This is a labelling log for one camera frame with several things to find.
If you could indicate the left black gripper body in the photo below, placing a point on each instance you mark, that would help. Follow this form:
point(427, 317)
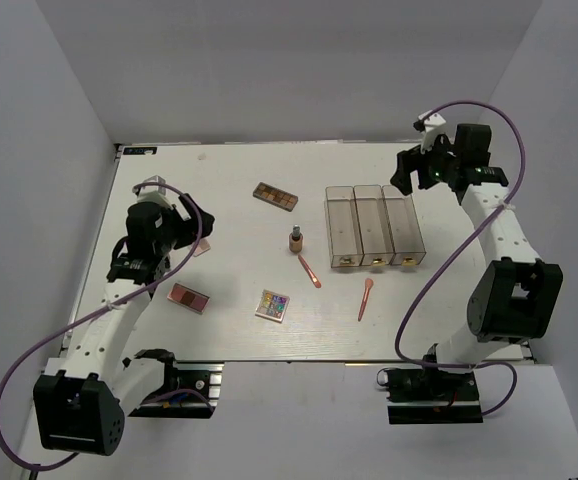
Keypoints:
point(177, 233)

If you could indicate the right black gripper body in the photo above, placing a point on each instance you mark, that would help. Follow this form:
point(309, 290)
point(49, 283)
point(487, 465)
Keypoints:
point(432, 167)

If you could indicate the small beige compact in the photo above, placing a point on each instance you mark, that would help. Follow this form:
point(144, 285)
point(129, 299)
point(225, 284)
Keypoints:
point(202, 247)

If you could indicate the pink blush palette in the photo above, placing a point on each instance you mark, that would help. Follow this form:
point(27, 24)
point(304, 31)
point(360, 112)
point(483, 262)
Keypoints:
point(188, 298)

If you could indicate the brown eyeshadow palette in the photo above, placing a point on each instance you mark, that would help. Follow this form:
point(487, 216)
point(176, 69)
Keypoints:
point(275, 196)

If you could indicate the colourful glitter eyeshadow palette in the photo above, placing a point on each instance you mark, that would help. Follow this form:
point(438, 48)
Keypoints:
point(272, 306)

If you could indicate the foundation bottle with pump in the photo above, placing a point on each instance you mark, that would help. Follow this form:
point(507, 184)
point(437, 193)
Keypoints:
point(296, 240)

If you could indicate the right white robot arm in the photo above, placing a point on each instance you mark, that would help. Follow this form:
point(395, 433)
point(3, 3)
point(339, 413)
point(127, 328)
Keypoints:
point(514, 300)

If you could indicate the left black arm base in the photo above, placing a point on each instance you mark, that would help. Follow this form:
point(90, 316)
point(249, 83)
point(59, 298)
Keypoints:
point(188, 390)

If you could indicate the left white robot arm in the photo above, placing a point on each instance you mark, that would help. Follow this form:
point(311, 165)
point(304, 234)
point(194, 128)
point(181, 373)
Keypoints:
point(83, 406)

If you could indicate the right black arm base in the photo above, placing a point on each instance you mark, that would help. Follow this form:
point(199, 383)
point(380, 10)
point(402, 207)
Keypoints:
point(430, 396)

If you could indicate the pink makeup brush left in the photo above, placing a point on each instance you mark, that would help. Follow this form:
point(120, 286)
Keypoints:
point(312, 276)

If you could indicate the clear organizer middle compartment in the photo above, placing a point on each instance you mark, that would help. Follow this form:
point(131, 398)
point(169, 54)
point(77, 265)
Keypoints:
point(374, 226)

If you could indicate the clear organizer compartment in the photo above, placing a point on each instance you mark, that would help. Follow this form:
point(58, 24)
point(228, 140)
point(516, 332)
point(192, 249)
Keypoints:
point(342, 225)
point(374, 226)

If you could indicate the clear organizer left compartment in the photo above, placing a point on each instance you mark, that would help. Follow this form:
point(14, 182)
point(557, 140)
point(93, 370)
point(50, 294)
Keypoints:
point(342, 225)

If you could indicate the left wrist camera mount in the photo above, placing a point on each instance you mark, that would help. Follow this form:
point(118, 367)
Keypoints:
point(152, 190)

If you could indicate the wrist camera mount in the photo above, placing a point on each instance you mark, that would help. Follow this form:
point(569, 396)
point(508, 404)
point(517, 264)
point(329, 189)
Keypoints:
point(152, 190)
point(431, 122)

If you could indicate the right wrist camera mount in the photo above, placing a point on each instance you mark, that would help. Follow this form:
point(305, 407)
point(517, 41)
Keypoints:
point(431, 122)

